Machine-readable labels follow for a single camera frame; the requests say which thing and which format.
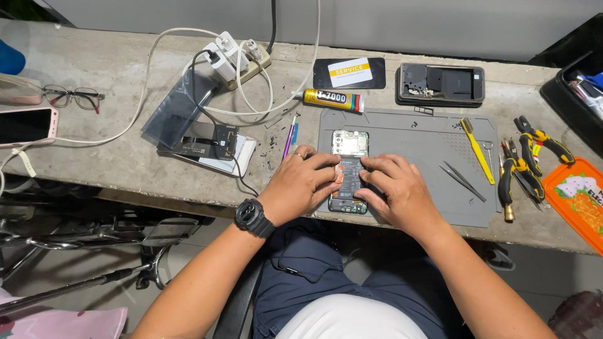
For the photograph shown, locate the person's left hand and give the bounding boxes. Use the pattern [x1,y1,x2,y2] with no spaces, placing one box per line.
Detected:
[257,145,344,228]

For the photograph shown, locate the person's right hand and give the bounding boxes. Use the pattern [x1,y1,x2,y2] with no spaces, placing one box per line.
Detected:
[353,154,452,231]

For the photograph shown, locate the smartphone with battery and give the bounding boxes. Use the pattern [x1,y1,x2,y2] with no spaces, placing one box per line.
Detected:
[328,129,370,215]

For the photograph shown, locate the grey silicone repair mat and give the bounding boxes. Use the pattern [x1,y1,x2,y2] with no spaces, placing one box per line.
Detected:
[313,107,503,229]

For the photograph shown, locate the purple pen tool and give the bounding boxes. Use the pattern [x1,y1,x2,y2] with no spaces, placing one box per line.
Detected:
[282,113,298,162]

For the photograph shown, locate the black digital wristwatch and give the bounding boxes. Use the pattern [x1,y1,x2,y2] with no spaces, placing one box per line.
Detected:
[234,198,277,239]

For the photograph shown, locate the metal tweezers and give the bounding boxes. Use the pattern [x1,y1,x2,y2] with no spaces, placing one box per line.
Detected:
[438,161,487,203]

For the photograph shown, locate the person's dark blue shorts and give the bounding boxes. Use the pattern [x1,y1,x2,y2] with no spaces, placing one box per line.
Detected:
[251,218,467,339]

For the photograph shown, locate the yellow glue tube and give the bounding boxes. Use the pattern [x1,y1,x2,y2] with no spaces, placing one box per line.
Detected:
[291,88,366,114]

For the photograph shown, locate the black phone display panel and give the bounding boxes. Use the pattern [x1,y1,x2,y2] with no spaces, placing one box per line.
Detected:
[157,121,240,162]

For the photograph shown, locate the yellow black screwdriver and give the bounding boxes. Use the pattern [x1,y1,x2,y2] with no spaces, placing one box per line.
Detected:
[498,155,516,222]

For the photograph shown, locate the black phone back housing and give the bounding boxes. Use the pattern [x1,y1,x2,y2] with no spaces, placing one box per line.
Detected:
[395,62,486,108]

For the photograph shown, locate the black sandal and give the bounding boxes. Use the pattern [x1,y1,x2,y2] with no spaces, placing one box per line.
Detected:
[481,242,516,272]

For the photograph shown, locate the beige power strip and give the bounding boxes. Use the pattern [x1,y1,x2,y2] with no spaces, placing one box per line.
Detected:
[221,45,272,91]

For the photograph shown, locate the black screen protector with card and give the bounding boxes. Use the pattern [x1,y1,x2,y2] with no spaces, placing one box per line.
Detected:
[313,57,387,90]

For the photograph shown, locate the person's white shirt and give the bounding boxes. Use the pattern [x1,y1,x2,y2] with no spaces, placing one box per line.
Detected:
[274,294,430,339]

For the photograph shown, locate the grey antistatic bag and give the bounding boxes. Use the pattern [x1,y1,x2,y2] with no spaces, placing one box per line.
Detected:
[141,70,221,149]

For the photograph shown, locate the white plug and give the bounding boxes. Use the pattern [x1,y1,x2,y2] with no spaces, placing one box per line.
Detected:
[245,39,263,63]

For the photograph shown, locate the white charger adapter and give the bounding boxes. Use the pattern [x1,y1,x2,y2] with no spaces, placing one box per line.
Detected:
[204,42,237,83]
[216,31,250,72]

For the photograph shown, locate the yellow black pliers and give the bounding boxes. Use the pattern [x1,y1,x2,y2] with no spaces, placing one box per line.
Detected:
[513,115,576,177]

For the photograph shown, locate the orange plastic tray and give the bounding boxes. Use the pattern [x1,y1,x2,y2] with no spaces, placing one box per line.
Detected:
[541,157,603,257]

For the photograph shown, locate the black plastic bin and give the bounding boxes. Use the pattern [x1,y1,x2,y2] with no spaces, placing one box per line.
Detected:
[539,51,603,158]

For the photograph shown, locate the red framed eyeglasses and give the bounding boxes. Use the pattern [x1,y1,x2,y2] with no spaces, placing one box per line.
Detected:
[42,84,106,115]

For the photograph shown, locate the pink smartphone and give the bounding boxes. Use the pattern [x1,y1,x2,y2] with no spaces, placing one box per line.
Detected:
[0,106,60,149]

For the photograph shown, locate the clear eyeglasses case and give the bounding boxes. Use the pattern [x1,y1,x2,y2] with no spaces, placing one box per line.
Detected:
[0,73,47,106]

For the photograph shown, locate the blue object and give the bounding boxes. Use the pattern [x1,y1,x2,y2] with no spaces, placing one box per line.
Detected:
[0,39,26,76]

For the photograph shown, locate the black earphone cable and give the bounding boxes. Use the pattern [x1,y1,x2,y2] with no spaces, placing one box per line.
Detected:
[277,225,361,284]

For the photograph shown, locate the yellow handled brush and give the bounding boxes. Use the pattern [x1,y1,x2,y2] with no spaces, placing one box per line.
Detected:
[460,117,496,186]

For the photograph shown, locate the yellow black wire cutters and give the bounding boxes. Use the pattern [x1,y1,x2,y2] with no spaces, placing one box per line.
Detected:
[501,138,546,203]

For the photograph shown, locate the white charging cable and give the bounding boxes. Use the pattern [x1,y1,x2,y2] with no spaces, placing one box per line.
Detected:
[0,0,322,194]

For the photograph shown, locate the metal bicycle frame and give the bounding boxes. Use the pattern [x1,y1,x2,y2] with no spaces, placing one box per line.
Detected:
[0,181,215,317]

